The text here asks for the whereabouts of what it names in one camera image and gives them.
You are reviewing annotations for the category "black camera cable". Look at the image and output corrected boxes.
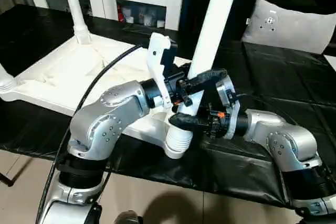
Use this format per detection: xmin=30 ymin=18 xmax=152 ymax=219
xmin=233 ymin=94 xmax=271 ymax=104
xmin=35 ymin=45 xmax=142 ymax=224

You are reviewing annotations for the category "white plastic table leg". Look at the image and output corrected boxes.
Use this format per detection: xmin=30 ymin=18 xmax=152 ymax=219
xmin=62 ymin=0 xmax=91 ymax=45
xmin=0 ymin=68 xmax=15 ymax=101
xmin=165 ymin=0 xmax=242 ymax=154

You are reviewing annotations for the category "black work mat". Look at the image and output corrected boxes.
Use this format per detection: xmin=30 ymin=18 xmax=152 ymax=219
xmin=0 ymin=5 xmax=336 ymax=209

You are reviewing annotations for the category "black table support leg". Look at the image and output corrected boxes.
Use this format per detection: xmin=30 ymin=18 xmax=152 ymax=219
xmin=0 ymin=173 xmax=14 ymax=187

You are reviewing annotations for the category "white plastic table top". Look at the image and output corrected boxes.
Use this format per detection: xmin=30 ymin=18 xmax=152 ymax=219
xmin=0 ymin=36 xmax=195 ymax=161

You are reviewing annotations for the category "grey cushion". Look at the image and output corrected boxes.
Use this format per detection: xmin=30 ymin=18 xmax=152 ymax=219
xmin=241 ymin=0 xmax=336 ymax=56

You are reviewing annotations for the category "black left camera cable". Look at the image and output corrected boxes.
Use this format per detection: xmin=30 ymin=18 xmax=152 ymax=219
xmin=35 ymin=45 xmax=142 ymax=224

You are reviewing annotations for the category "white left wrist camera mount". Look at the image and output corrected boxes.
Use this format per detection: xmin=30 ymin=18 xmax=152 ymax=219
xmin=146 ymin=32 xmax=174 ymax=112

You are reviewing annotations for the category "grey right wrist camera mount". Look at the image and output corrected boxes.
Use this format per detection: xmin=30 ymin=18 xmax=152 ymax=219
xmin=215 ymin=78 xmax=241 ymax=140

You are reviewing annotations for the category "black right camera cable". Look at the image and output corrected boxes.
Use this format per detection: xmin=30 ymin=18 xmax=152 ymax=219
xmin=233 ymin=94 xmax=271 ymax=104

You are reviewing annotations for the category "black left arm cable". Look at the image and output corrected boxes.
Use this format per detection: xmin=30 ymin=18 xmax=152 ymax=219
xmin=101 ymin=155 xmax=114 ymax=198

